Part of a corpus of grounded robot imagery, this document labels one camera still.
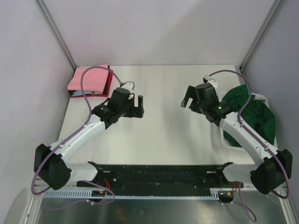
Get green t shirt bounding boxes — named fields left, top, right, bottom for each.
left=222, top=84, right=276, bottom=145

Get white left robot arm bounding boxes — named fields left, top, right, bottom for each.
left=34, top=87, right=144, bottom=190

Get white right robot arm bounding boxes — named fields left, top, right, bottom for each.
left=181, top=83, right=292, bottom=194

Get red folded t shirt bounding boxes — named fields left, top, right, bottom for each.
left=68, top=72, right=113, bottom=98

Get black printed folded t shirt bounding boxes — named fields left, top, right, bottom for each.
left=67, top=67, right=113, bottom=98

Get white perforated plastic basket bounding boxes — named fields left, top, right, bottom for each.
left=219, top=91, right=276, bottom=151

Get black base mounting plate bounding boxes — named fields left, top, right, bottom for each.
left=88, top=161, right=240, bottom=188

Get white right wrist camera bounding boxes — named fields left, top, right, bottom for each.
left=203, top=75, right=218, bottom=89

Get grey slotted cable duct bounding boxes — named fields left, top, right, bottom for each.
left=42, top=188, right=221, bottom=200

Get right aluminium frame post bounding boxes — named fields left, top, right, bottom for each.
left=239, top=0, right=285, bottom=72

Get aluminium frame post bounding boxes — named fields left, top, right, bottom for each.
left=239, top=0, right=285, bottom=72
left=34, top=0, right=77, bottom=70

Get left aluminium frame post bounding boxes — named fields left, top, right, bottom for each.
left=34, top=0, right=77, bottom=70

